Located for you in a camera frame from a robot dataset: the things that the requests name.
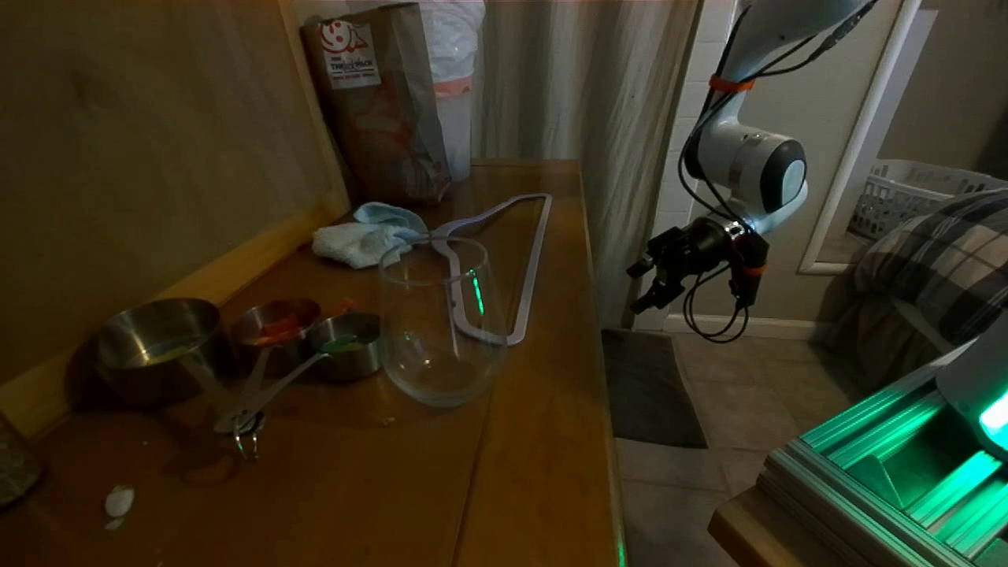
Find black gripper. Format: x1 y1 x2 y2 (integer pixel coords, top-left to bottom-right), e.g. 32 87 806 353
627 217 745 318

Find white plastic clothes hanger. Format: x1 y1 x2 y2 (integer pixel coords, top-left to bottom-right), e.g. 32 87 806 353
424 191 559 349

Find dark floor mat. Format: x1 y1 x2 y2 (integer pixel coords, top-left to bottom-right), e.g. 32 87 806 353
598 325 710 454

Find white baseboard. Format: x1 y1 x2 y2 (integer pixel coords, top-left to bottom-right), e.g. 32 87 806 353
661 310 819 340

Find small items on dresser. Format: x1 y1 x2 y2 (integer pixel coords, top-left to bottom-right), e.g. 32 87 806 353
374 237 510 413

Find white laundry basket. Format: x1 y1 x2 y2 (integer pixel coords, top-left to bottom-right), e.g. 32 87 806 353
849 156 1008 243

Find plaid bed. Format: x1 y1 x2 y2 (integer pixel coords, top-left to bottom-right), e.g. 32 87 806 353
813 186 1008 391

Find light blue cloth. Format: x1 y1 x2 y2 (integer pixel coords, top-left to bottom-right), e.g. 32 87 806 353
309 200 432 275

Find green-lined measuring cup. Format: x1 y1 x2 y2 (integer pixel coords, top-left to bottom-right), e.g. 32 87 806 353
247 311 388 435

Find wooden dresser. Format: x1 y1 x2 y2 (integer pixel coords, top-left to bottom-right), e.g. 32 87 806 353
0 156 627 567

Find brown paper bag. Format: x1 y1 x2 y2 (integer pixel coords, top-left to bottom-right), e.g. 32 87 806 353
298 0 454 208

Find red-lined measuring cup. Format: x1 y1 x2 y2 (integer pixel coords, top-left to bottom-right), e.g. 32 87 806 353
227 296 325 423

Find small white lump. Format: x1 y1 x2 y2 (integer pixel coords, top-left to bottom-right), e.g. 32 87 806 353
102 486 139 523

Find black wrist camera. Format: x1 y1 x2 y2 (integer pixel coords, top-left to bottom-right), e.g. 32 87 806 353
733 229 772 310

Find white door frame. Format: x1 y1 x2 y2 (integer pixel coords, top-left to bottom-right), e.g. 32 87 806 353
797 0 942 279

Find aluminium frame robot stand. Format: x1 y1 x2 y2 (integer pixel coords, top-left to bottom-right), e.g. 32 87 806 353
707 344 1008 567

